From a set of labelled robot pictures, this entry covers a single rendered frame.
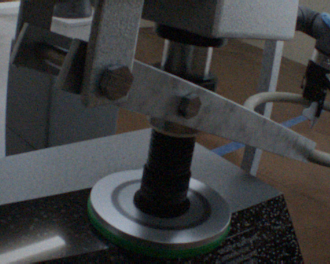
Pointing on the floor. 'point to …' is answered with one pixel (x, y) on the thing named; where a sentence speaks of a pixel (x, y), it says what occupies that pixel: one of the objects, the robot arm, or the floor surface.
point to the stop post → (252, 157)
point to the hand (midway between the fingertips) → (313, 122)
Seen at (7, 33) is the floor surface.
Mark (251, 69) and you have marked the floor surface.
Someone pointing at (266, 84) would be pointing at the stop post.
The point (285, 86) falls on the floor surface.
